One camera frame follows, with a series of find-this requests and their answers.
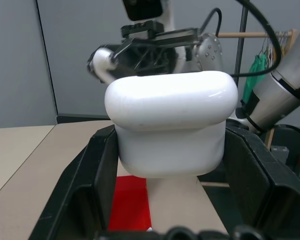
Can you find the grey equipment box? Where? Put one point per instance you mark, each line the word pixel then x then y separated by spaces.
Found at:
pixel 280 150

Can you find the wooden clothes rack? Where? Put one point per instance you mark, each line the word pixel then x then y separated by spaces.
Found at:
pixel 242 34

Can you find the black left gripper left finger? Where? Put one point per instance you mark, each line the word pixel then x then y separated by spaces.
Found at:
pixel 90 175

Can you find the green garment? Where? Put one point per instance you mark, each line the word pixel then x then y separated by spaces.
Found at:
pixel 255 72

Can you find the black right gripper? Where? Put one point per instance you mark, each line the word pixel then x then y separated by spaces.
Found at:
pixel 142 29

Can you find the red flat sheet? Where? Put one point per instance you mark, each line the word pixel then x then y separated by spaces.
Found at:
pixel 130 205

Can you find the dark metal stand pole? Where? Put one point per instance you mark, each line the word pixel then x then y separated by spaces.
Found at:
pixel 241 37

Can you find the white earbud charging case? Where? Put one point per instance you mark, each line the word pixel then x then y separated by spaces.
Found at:
pixel 170 125

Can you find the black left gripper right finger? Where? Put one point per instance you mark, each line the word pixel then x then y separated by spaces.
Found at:
pixel 265 190

